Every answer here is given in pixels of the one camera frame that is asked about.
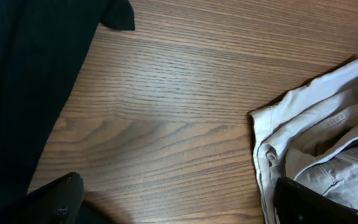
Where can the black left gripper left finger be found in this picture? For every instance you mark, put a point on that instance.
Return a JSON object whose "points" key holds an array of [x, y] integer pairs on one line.
{"points": [[54, 202]]}

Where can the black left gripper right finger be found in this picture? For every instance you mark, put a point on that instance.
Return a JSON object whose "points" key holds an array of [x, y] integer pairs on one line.
{"points": [[297, 204]]}

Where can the beige khaki shorts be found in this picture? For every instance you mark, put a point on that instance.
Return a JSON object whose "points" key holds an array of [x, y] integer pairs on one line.
{"points": [[311, 137]]}

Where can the black garment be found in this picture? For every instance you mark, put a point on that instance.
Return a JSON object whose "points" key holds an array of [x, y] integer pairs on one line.
{"points": [[43, 44]]}

